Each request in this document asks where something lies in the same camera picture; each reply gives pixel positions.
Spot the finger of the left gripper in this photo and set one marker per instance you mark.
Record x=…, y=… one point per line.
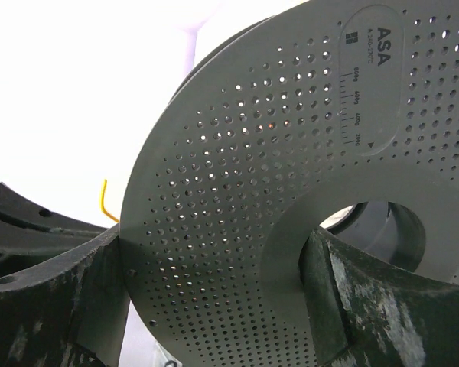
x=31, y=234

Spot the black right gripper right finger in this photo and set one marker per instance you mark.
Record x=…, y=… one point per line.
x=365, y=312

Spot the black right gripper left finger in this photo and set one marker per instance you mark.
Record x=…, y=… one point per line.
x=70, y=310

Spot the dark grey perforated spool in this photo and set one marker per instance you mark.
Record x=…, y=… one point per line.
x=327, y=105

